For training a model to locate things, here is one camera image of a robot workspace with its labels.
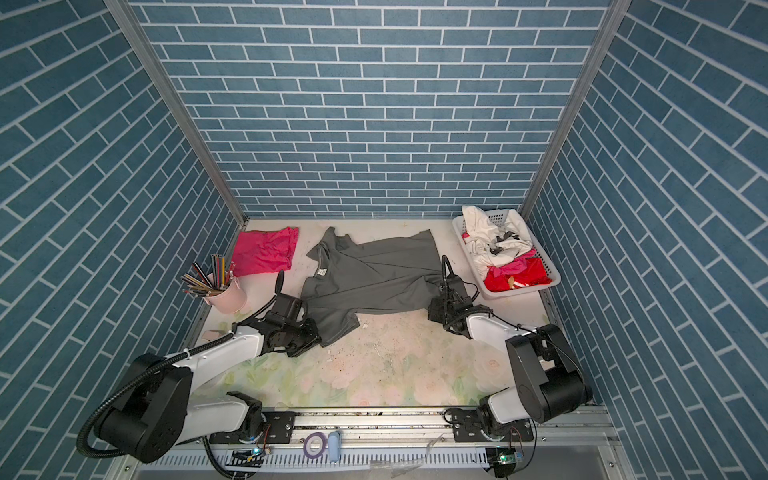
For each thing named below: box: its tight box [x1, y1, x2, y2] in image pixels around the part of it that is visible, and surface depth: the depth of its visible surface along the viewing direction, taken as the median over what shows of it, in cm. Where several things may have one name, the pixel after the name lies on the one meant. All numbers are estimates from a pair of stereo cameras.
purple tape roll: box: [303, 432, 327, 459], surface depth 72 cm
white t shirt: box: [462, 206, 533, 277], surface depth 107 cm
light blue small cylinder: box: [328, 431, 341, 462], surface depth 71 cm
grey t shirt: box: [301, 227, 443, 347], surface depth 104 cm
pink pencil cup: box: [204, 277, 247, 314], surface depth 93 cm
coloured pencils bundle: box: [181, 254, 236, 297], surface depth 91 cm
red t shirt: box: [483, 257, 553, 293], surface depth 96 cm
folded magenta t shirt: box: [233, 227, 299, 277], surface depth 110 cm
